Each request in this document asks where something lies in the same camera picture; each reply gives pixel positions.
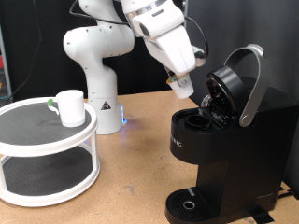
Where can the grey metal rack post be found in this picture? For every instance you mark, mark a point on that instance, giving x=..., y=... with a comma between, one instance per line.
x=5, y=62

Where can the black drip tray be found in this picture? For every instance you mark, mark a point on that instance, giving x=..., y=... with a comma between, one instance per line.
x=179, y=203

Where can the grey partition panel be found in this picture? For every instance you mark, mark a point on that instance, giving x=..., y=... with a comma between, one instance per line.
x=233, y=25

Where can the black tape strip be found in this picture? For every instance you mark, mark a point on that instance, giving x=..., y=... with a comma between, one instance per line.
x=261, y=216

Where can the black Keurig coffee machine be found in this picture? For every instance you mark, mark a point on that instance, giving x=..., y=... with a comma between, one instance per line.
x=249, y=149

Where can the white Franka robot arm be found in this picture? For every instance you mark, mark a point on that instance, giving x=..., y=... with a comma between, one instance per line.
x=99, y=77

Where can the white two-tier turntable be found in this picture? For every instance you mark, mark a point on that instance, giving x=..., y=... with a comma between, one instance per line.
x=46, y=147

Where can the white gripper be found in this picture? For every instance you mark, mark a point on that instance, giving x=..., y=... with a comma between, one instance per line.
x=174, y=49

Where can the green lid coffee pod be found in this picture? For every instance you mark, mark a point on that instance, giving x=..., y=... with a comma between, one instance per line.
x=186, y=92

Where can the white mug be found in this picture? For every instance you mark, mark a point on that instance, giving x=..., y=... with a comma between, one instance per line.
x=73, y=109

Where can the green tape piece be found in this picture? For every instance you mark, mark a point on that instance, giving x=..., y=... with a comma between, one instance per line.
x=50, y=102

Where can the black curtain backdrop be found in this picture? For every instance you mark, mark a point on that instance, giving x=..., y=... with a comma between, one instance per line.
x=31, y=46

